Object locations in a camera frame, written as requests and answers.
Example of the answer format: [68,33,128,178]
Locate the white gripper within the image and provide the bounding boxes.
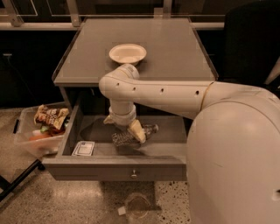
[103,105,146,144]

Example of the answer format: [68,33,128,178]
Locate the clear plastic water bottle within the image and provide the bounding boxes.
[112,124,158,147]

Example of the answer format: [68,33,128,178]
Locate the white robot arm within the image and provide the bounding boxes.
[99,64,280,224]

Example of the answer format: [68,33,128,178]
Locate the open grey top drawer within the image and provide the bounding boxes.
[43,106,186,181]

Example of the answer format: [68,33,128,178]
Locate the round metal drawer knob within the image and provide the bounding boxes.
[130,170,137,179]

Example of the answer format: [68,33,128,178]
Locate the grey cabinet with counter top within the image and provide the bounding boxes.
[54,18,215,117]

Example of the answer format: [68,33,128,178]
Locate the white card packet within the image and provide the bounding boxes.
[72,141,95,156]

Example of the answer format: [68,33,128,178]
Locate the brown snack bag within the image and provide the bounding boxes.
[34,105,69,130]

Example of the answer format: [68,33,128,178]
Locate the white paper bowl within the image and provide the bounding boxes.
[108,44,147,66]

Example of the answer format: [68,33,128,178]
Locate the orange item in bin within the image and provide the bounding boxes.
[29,134,52,141]

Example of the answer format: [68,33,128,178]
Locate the clear glass jar on floor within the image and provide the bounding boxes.
[117,192,151,219]

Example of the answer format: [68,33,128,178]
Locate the clear plastic storage bin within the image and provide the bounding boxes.
[15,102,70,158]

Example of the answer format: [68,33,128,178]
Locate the black stand leg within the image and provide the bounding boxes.
[0,159,45,201]

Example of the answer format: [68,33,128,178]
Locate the black office chair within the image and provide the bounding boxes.
[220,0,280,86]

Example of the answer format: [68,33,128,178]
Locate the metal railing frame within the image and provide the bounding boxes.
[0,0,226,31]

